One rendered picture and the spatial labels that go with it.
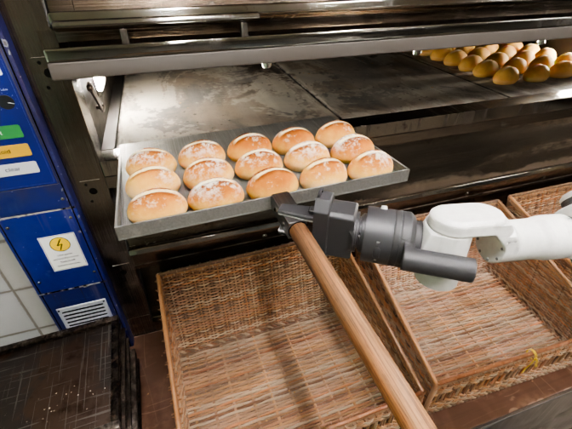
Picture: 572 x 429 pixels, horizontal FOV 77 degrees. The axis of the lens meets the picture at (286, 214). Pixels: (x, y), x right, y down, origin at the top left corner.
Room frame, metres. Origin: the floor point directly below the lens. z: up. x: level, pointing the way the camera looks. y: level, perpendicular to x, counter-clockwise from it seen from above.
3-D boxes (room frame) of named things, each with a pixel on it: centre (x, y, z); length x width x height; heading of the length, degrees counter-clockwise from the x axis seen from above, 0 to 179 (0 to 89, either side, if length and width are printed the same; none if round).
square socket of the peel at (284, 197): (0.50, 0.00, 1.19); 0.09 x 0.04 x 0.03; 20
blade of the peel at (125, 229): (0.71, 0.07, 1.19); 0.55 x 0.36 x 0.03; 110
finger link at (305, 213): (0.47, -0.02, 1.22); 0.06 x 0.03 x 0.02; 74
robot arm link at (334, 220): (0.45, -0.11, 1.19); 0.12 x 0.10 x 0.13; 74
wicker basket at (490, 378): (0.75, -0.55, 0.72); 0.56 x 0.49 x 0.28; 107
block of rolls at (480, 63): (1.59, -0.86, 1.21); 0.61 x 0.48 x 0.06; 18
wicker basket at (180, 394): (0.56, 0.01, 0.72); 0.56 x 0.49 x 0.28; 109
